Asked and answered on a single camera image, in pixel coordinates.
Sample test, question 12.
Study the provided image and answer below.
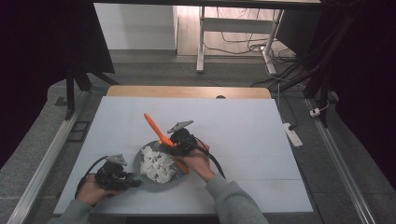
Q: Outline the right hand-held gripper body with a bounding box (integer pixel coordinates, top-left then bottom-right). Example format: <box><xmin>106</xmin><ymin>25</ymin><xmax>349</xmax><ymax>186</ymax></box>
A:
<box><xmin>166</xmin><ymin>119</ymin><xmax>199</xmax><ymax>156</ymax></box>

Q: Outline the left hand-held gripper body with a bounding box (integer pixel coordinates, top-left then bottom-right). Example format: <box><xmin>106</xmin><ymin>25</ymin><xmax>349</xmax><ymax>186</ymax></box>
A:
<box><xmin>94</xmin><ymin>153</ymin><xmax>133</xmax><ymax>190</ymax></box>

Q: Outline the orange-handled grey brush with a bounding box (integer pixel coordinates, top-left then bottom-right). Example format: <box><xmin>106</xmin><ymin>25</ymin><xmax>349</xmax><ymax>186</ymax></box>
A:
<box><xmin>143</xmin><ymin>112</ymin><xmax>178</xmax><ymax>154</ymax></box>

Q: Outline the grey dustpan with orange edge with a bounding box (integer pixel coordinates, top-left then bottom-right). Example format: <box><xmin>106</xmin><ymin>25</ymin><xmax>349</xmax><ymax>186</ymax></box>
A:
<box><xmin>133</xmin><ymin>140</ymin><xmax>191</xmax><ymax>193</ymax></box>

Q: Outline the pile of white paper scraps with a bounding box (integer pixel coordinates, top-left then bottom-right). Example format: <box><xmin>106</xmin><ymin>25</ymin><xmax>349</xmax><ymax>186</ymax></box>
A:
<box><xmin>138</xmin><ymin>145</ymin><xmax>177</xmax><ymax>184</ymax></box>

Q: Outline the person's right hand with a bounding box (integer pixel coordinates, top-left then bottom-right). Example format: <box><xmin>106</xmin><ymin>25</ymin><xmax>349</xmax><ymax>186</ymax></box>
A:
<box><xmin>174</xmin><ymin>145</ymin><xmax>217</xmax><ymax>183</ymax></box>

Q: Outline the person's left hand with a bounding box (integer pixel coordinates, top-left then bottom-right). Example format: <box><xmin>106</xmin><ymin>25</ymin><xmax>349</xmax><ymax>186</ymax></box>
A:
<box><xmin>76</xmin><ymin>175</ymin><xmax>121</xmax><ymax>207</ymax></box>

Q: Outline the wooden table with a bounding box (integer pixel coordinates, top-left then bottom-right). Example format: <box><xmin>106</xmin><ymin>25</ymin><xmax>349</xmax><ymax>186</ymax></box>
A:
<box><xmin>106</xmin><ymin>85</ymin><xmax>273</xmax><ymax>100</ymax></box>

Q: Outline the pale blue board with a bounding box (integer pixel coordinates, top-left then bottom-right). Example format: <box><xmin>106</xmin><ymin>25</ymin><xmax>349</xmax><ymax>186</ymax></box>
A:
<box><xmin>53</xmin><ymin>95</ymin><xmax>314</xmax><ymax>217</ymax></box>

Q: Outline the black metal stand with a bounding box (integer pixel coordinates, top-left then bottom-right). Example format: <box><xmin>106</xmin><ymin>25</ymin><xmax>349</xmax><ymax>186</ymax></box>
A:
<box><xmin>64</xmin><ymin>60</ymin><xmax>120</xmax><ymax>121</ymax></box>
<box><xmin>270</xmin><ymin>12</ymin><xmax>356</xmax><ymax>129</ymax></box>

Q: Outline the white power strip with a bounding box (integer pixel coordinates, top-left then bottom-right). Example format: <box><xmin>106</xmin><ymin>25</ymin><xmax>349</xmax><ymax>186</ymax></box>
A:
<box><xmin>282</xmin><ymin>122</ymin><xmax>304</xmax><ymax>148</ymax></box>

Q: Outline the white cabinet panel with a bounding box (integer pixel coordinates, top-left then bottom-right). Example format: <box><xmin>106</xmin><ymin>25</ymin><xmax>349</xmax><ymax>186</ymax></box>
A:
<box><xmin>93</xmin><ymin>3</ymin><xmax>179</xmax><ymax>51</ymax></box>

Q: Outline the black curtain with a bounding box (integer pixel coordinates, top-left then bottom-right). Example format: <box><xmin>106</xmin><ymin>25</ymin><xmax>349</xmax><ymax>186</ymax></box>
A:
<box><xmin>0</xmin><ymin>0</ymin><xmax>117</xmax><ymax>171</ymax></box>
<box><xmin>320</xmin><ymin>0</ymin><xmax>396</xmax><ymax>183</ymax></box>

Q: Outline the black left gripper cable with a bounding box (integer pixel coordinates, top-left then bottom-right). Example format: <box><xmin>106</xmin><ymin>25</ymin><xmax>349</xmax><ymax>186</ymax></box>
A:
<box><xmin>75</xmin><ymin>155</ymin><xmax>109</xmax><ymax>199</ymax></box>

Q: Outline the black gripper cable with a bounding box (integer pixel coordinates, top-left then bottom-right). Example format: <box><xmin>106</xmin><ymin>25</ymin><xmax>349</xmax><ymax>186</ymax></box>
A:
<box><xmin>191</xmin><ymin>137</ymin><xmax>226</xmax><ymax>180</ymax></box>
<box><xmin>75</xmin><ymin>155</ymin><xmax>109</xmax><ymax>199</ymax></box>

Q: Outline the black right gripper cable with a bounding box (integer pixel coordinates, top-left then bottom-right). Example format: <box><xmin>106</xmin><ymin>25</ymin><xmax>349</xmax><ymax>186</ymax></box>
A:
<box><xmin>191</xmin><ymin>137</ymin><xmax>226</xmax><ymax>180</ymax></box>

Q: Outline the black floor hatch frame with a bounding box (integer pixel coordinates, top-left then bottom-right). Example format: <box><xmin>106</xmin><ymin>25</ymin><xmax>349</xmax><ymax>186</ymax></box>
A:
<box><xmin>65</xmin><ymin>120</ymin><xmax>92</xmax><ymax>144</ymax></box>

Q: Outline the aluminium rail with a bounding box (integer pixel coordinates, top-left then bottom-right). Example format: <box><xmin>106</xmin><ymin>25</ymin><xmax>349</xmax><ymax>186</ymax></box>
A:
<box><xmin>7</xmin><ymin>104</ymin><xmax>83</xmax><ymax>224</ymax></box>
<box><xmin>305</xmin><ymin>98</ymin><xmax>377</xmax><ymax>224</ymax></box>

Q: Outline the black power strip cable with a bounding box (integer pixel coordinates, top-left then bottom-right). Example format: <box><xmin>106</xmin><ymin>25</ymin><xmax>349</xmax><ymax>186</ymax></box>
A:
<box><xmin>280</xmin><ymin>91</ymin><xmax>299</xmax><ymax>131</ymax></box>

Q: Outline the tangle of black floor cables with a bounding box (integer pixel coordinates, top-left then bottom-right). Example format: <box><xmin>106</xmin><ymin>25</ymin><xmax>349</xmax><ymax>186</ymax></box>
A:
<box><xmin>204</xmin><ymin>7</ymin><xmax>307</xmax><ymax>90</ymax></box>

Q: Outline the white desk frame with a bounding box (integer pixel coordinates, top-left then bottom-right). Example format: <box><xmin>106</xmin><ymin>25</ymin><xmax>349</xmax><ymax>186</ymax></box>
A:
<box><xmin>195</xmin><ymin>5</ymin><xmax>285</xmax><ymax>76</ymax></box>

